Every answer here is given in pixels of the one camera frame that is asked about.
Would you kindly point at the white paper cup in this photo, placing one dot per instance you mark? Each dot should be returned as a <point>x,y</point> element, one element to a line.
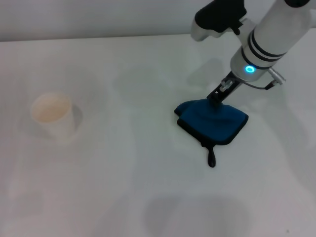
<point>53,118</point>

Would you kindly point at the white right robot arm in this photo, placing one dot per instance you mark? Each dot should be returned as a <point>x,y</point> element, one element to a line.
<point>276,32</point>

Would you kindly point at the blue rag with black trim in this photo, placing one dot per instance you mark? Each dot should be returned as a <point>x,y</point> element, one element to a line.
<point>212,123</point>

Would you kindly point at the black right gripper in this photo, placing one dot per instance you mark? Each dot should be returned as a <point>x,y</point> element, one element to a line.
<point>223,89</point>

